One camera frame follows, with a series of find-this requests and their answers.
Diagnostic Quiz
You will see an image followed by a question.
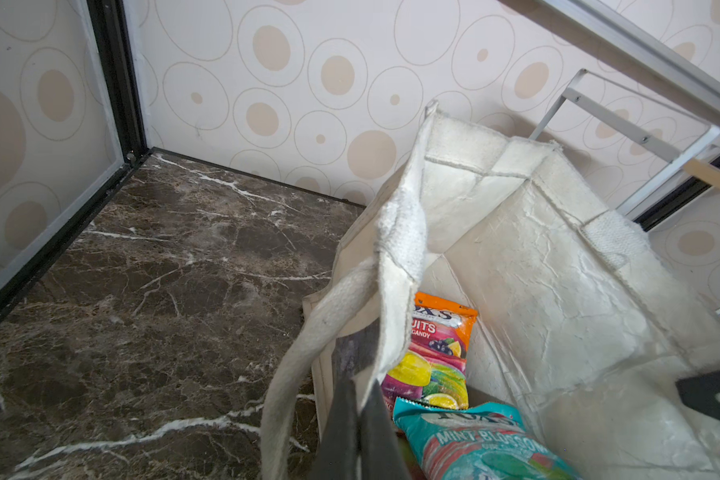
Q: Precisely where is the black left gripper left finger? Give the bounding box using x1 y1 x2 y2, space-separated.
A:
309 378 359 480

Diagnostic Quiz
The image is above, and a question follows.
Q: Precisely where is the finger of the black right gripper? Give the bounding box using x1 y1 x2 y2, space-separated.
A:
675 370 720 421

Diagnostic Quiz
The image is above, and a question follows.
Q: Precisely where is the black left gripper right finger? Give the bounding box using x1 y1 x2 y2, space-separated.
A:
359 382 411 480

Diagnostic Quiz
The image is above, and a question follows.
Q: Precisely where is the orange fruit candy bag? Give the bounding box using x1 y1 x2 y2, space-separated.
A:
381 292 478 410

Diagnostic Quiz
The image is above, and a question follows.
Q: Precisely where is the teal mint candy bag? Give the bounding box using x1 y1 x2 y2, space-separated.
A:
393 398 580 479

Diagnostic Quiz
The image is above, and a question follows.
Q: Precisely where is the cream canvas grocery bag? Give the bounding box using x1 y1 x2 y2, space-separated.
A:
260 103 720 479

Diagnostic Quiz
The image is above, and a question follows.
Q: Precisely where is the silver aluminium crossbar back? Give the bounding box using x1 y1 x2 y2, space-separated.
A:
542 1 720 126

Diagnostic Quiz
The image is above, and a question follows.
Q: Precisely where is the white wire wooden shelf rack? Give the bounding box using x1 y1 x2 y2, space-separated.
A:
527 67 720 316

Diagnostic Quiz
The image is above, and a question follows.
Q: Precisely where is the black corner frame post left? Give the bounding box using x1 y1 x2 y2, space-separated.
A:
85 0 149 165

